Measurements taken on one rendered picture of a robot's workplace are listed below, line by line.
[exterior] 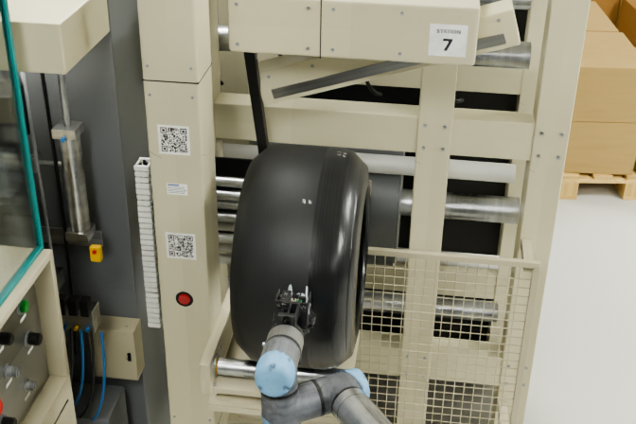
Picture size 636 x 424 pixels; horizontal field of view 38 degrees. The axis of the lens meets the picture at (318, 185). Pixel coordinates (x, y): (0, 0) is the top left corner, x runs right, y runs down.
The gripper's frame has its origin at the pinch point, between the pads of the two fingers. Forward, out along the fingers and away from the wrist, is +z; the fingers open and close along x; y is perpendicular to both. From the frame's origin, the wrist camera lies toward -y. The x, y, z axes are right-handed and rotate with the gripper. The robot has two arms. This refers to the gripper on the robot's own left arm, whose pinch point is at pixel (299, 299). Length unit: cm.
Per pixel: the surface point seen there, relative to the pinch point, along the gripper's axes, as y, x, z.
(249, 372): -31.3, 14.3, 15.4
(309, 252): 10.0, -1.3, 4.2
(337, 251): 10.3, -7.4, 5.3
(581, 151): -64, -110, 299
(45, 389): -34, 63, 3
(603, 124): -48, -119, 298
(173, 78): 45, 32, 15
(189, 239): 2.5, 30.4, 19.6
